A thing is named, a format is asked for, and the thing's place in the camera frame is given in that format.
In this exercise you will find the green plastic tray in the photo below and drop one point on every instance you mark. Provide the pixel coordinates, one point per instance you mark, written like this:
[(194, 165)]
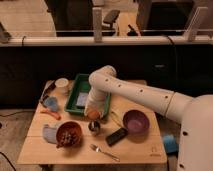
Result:
[(80, 85)]

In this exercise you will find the brown bowl with contents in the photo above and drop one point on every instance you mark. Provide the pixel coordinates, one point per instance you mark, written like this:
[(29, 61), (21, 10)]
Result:
[(69, 134)]

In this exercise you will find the white cup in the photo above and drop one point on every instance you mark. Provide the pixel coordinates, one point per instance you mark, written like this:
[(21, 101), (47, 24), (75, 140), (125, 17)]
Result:
[(62, 85)]

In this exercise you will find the silver fork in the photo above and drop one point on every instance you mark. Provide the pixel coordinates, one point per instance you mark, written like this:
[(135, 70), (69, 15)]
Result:
[(98, 149)]

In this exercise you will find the blue object on floor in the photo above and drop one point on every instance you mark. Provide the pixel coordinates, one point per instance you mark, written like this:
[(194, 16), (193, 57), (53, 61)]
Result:
[(170, 144)]

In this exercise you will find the blue small cup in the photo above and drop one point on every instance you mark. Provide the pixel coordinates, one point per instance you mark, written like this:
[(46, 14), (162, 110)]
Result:
[(52, 104)]

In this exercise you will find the orange handled tool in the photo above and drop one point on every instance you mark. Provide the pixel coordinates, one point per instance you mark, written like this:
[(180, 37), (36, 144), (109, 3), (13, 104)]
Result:
[(53, 114)]

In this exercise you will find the small metal cup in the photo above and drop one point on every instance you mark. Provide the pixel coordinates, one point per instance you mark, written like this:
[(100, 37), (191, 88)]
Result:
[(94, 127)]

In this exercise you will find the blue sponge in tray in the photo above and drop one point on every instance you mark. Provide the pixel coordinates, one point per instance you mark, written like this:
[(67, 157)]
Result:
[(81, 100)]

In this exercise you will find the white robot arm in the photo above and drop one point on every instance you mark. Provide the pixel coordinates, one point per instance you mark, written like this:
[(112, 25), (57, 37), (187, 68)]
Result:
[(194, 114)]

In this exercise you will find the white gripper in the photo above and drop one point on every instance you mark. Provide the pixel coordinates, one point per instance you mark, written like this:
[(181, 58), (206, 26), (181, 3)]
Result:
[(98, 101)]

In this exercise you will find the black rectangular remote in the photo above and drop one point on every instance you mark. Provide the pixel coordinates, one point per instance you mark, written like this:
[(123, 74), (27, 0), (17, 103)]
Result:
[(116, 136)]

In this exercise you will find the orange apple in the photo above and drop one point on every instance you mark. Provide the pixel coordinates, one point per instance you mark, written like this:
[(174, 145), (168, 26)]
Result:
[(93, 115)]

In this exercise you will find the black handled utensil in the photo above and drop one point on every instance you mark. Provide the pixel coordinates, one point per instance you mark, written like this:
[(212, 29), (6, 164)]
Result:
[(46, 92)]

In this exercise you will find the purple bowl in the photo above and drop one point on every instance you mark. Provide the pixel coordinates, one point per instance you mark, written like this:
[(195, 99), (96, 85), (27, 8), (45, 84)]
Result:
[(136, 122)]

